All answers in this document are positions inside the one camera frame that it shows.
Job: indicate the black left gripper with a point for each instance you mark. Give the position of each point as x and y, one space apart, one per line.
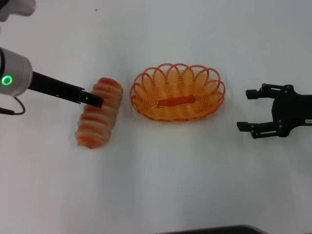
56 89

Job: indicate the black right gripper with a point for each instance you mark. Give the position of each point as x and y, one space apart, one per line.
292 114

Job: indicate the orange striped bread loaf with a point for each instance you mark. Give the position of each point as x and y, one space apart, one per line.
97 122

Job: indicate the orange woven plastic basket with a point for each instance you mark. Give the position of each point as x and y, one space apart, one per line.
178 100

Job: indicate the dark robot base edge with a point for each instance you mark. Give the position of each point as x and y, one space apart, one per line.
219 230

